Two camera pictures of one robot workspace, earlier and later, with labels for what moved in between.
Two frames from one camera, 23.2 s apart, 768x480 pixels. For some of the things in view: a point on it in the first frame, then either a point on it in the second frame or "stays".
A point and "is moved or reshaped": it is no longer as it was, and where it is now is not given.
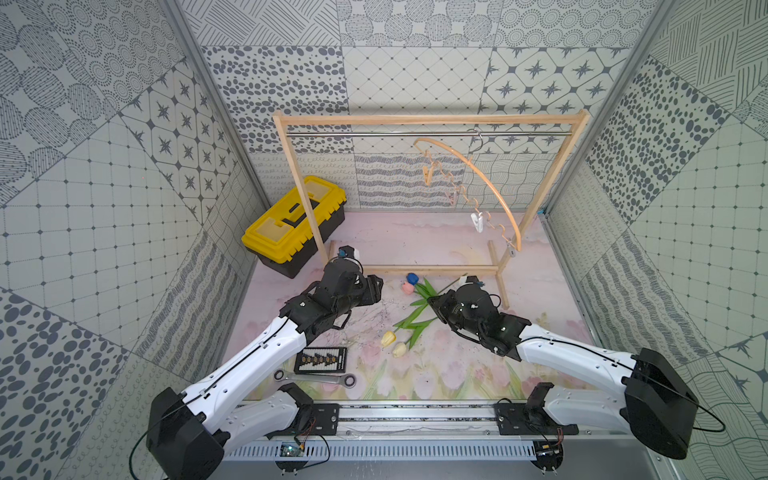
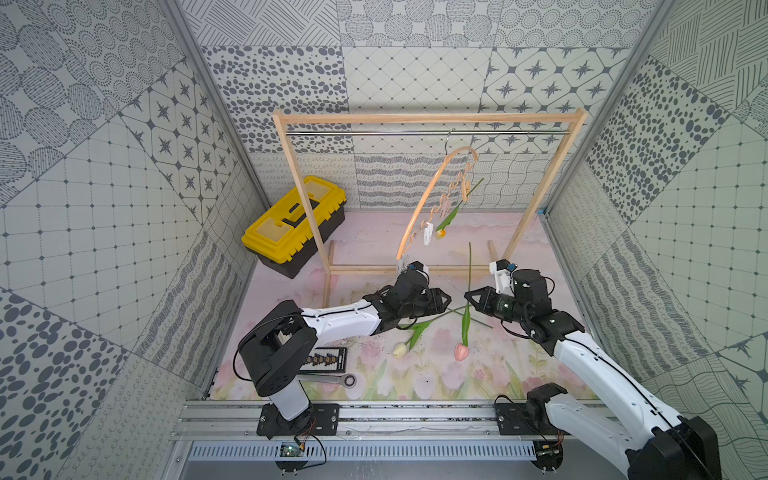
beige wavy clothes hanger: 492,225 -> 437,210
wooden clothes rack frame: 503,268 stays
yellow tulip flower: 413,321 is moved or reshaped
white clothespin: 478,222 -> 428,233
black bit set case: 324,360 stays
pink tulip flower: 425,290 is moved or reshaped
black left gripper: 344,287 -> 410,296
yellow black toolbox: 282,238 stays
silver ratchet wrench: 348,381 stays
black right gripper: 442,304 -> 485,303
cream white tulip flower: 399,349 stays
